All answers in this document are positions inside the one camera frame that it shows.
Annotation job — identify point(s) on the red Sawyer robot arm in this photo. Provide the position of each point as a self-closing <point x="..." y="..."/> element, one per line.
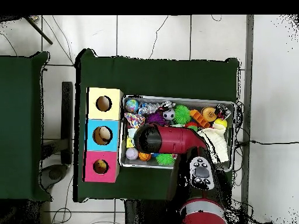
<point x="177" y="140"/>

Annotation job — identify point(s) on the wooden box with three holes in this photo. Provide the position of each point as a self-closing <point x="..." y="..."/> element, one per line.
<point x="115" y="109"/>

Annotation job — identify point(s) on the shallow metal mesh bin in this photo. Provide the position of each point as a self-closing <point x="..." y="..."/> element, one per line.
<point x="205" y="102"/>

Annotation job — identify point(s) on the purple spiky ball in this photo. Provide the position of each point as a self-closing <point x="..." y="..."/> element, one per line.
<point x="156" y="118"/>

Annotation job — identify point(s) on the colourful heart print cloth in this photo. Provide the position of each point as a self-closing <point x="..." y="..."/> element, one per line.
<point x="135" y="120"/>

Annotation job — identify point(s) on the silver toy robot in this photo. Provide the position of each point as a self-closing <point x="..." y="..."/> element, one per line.
<point x="148" y="108"/>

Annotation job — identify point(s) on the globe print ball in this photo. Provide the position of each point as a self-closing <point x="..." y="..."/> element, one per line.
<point x="132" y="105"/>

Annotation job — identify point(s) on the green spiky ball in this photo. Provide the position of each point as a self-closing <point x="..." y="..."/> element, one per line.
<point x="182" y="114"/>

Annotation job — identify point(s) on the white baseball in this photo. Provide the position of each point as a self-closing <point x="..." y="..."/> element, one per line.
<point x="132" y="154"/>

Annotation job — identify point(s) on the dark green table cloth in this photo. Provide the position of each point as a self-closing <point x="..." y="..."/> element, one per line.
<point x="151" y="77"/>
<point x="21" y="140"/>

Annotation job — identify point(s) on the orange plastic block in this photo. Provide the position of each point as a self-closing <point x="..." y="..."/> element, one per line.
<point x="199" y="118"/>

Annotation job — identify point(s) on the toy burger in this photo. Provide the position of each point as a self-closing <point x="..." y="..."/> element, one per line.
<point x="209" y="114"/>

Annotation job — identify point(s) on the cream waffle cloth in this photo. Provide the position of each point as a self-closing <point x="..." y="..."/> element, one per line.
<point x="218" y="142"/>

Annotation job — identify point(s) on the black upright panel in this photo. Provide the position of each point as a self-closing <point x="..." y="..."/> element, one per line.
<point x="67" y="116"/>

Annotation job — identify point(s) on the grey round chair base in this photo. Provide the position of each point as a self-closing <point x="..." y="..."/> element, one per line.
<point x="55" y="173"/>

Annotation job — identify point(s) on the black slanted rod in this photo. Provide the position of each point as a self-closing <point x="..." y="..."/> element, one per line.
<point x="39" y="31"/>

